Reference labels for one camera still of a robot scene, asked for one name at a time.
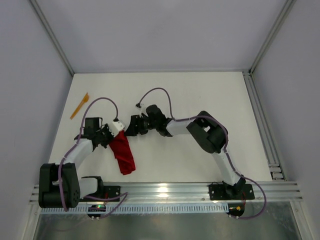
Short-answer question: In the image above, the aluminium frame post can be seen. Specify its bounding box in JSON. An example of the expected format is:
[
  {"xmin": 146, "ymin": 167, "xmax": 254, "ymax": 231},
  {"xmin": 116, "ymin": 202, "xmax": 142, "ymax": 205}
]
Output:
[
  {"xmin": 28, "ymin": 0, "xmax": 75, "ymax": 77},
  {"xmin": 248, "ymin": 0, "xmax": 297, "ymax": 75}
]

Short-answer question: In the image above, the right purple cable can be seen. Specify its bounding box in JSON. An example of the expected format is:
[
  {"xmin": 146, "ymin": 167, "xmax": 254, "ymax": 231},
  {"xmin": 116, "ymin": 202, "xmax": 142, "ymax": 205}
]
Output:
[{"xmin": 136, "ymin": 87, "xmax": 267, "ymax": 220}]

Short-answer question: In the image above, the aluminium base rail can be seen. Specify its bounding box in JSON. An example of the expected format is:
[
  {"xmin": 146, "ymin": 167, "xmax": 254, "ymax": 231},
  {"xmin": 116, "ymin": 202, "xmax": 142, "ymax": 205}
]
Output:
[{"xmin": 29, "ymin": 181, "xmax": 303, "ymax": 205}]

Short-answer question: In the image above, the left aluminium frame post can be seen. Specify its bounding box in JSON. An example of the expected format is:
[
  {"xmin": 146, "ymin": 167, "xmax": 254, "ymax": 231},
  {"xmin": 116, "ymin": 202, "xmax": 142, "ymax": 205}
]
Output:
[{"xmin": 28, "ymin": 0, "xmax": 75, "ymax": 77}]

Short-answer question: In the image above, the red cloth napkin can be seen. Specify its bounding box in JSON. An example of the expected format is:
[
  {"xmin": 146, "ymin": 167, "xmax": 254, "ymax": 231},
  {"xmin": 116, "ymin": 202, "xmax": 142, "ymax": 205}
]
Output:
[{"xmin": 109, "ymin": 130, "xmax": 136, "ymax": 175}]

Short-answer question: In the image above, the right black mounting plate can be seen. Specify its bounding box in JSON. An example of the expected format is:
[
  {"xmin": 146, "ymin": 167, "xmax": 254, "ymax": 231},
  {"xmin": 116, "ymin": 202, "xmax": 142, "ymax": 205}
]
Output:
[{"xmin": 208, "ymin": 183, "xmax": 255, "ymax": 201}]

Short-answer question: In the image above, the orange plastic fork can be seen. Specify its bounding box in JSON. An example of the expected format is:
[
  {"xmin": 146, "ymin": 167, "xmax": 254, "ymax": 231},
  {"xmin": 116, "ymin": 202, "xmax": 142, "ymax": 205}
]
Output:
[{"xmin": 69, "ymin": 93, "xmax": 90, "ymax": 120}]

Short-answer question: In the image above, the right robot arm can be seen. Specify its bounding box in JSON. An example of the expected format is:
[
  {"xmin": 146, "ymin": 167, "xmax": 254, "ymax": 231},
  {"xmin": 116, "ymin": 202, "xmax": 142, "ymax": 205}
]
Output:
[{"xmin": 124, "ymin": 104, "xmax": 246, "ymax": 199}]

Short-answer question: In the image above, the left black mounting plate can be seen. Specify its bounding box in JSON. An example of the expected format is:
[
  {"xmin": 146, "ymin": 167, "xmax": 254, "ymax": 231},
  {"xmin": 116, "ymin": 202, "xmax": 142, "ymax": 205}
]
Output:
[{"xmin": 80, "ymin": 185, "xmax": 121, "ymax": 202}]

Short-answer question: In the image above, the white slotted cable duct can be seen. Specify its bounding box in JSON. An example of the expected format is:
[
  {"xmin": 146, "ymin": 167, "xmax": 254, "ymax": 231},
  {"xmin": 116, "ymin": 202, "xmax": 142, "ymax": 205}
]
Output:
[{"xmin": 40, "ymin": 202, "xmax": 229, "ymax": 215}]

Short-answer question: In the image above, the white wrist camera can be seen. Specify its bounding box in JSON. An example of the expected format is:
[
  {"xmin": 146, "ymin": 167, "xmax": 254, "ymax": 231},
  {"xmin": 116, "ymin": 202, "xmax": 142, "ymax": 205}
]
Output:
[
  {"xmin": 108, "ymin": 120, "xmax": 126, "ymax": 138},
  {"xmin": 135, "ymin": 102, "xmax": 146, "ymax": 112}
]

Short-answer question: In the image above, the black mounting plate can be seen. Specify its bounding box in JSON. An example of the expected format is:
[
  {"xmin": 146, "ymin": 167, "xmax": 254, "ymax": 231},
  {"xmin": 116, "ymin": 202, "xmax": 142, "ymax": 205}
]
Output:
[
  {"xmin": 208, "ymin": 183, "xmax": 255, "ymax": 201},
  {"xmin": 80, "ymin": 185, "xmax": 121, "ymax": 202}
]

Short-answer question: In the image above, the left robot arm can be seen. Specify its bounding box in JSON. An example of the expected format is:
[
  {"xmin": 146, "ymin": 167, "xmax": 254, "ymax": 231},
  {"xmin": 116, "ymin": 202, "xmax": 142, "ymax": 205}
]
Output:
[{"xmin": 38, "ymin": 117, "xmax": 125, "ymax": 210}]

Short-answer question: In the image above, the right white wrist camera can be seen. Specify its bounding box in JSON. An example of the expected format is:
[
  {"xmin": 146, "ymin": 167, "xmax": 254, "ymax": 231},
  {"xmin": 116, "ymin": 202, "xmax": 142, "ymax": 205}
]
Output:
[{"xmin": 135, "ymin": 102, "xmax": 146, "ymax": 112}]

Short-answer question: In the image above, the right aluminium frame post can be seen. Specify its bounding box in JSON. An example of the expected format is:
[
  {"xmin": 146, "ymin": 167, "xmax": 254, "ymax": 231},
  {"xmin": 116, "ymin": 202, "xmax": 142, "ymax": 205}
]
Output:
[{"xmin": 248, "ymin": 0, "xmax": 297, "ymax": 75}]

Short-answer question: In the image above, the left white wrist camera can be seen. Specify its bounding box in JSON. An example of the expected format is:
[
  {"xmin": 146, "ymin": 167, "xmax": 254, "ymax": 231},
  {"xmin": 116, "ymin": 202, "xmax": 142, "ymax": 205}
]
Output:
[{"xmin": 108, "ymin": 120, "xmax": 126, "ymax": 138}]

